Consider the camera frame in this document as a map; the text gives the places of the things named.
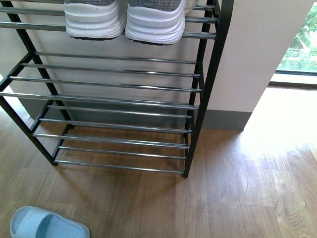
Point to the black metal shoe rack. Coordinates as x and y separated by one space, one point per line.
112 103

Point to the light blue slipper far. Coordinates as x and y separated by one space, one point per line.
36 222

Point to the grey knit sneaker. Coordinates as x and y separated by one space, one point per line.
95 19
160 22

